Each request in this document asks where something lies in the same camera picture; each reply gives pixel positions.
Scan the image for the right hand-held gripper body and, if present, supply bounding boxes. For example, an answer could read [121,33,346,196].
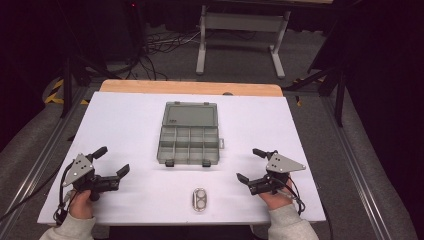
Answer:
[248,151,307,196]

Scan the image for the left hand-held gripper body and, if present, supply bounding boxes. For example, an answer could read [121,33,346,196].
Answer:
[62,153,121,202]

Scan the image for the person's right hand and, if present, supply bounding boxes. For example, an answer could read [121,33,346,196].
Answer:
[258,174,296,211]

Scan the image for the person's left hand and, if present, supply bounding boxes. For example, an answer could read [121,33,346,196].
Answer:
[68,189,95,220]

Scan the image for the yellow black hazard tape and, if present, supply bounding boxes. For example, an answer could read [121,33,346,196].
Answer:
[44,78,90,106]
[292,76,326,108]

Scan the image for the grey clear plastic organizer box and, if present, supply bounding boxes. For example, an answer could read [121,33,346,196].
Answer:
[156,101,226,168]

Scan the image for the black tripod stand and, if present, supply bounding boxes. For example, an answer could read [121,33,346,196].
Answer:
[282,65,348,128]
[59,54,122,120]

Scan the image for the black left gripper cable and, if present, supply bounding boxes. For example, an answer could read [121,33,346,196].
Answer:
[52,159,77,226]

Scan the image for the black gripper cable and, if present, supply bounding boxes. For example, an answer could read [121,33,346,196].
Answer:
[52,159,77,226]
[278,175,306,216]

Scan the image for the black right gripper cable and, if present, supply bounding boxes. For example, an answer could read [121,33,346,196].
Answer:
[278,175,306,216]

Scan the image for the aluminium floor rail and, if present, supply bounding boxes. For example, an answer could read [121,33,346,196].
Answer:
[319,95,392,240]
[0,85,90,236]

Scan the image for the bundle of floor cables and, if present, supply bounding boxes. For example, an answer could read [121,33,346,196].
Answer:
[124,28,201,82]

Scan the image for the white metal desk frame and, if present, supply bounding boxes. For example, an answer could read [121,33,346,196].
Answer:
[195,4,292,80]

